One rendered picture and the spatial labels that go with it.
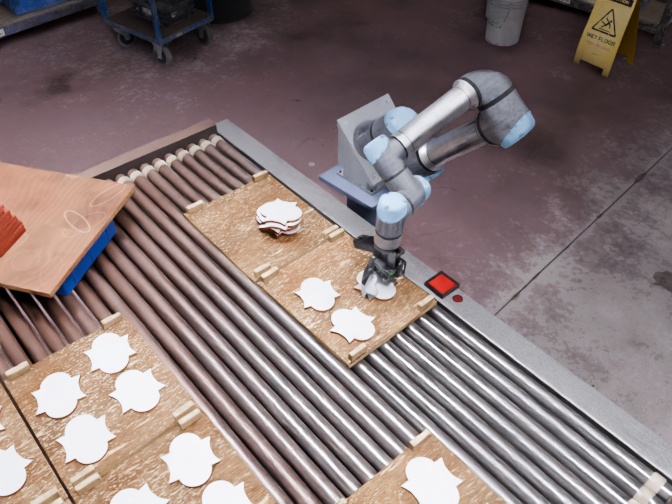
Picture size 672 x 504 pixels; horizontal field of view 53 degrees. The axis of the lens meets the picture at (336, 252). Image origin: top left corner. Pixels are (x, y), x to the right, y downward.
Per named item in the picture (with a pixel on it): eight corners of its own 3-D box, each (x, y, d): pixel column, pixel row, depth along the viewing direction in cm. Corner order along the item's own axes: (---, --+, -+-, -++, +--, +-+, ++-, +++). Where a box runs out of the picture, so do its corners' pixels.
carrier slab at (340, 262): (343, 234, 219) (343, 231, 217) (437, 304, 196) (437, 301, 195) (257, 286, 202) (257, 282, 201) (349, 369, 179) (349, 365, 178)
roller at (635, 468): (218, 141, 266) (217, 131, 263) (672, 494, 158) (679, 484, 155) (208, 146, 264) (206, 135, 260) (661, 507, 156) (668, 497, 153)
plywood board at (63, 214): (3, 166, 229) (1, 162, 228) (135, 189, 220) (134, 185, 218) (-101, 265, 194) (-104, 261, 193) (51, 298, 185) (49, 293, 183)
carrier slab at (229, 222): (268, 177, 241) (268, 173, 240) (342, 235, 218) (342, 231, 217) (184, 217, 225) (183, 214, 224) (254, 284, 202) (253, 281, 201)
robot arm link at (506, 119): (406, 138, 235) (520, 77, 189) (429, 173, 238) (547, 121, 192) (385, 156, 229) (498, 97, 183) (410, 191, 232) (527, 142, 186)
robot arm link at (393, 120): (386, 110, 233) (409, 96, 222) (408, 141, 236) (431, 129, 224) (365, 127, 227) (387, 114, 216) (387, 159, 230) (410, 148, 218)
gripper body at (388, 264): (386, 287, 188) (390, 258, 179) (365, 270, 192) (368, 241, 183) (405, 275, 191) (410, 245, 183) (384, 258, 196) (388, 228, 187)
